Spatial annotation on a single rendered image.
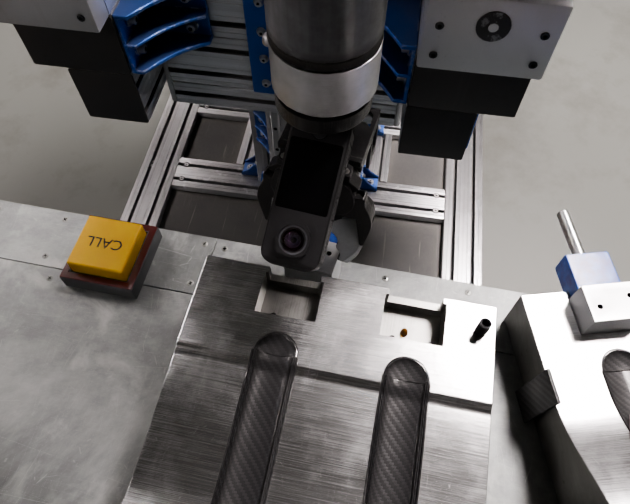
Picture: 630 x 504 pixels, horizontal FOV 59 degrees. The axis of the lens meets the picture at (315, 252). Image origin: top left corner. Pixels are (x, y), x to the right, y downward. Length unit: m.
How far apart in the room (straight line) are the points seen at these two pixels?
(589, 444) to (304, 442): 0.23
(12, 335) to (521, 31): 0.59
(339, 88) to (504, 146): 1.51
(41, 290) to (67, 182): 1.19
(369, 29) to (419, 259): 1.00
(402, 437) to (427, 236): 0.93
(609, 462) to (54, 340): 0.51
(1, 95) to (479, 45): 1.78
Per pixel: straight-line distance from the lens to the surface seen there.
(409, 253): 1.32
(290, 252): 0.41
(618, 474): 0.51
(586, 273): 0.58
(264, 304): 0.52
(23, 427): 0.61
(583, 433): 0.52
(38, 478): 0.59
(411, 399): 0.47
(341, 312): 0.48
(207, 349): 0.48
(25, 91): 2.16
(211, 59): 0.87
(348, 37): 0.34
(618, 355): 0.57
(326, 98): 0.37
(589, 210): 1.80
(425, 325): 0.52
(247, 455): 0.46
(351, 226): 0.49
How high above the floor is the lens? 1.33
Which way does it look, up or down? 59 degrees down
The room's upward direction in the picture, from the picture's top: straight up
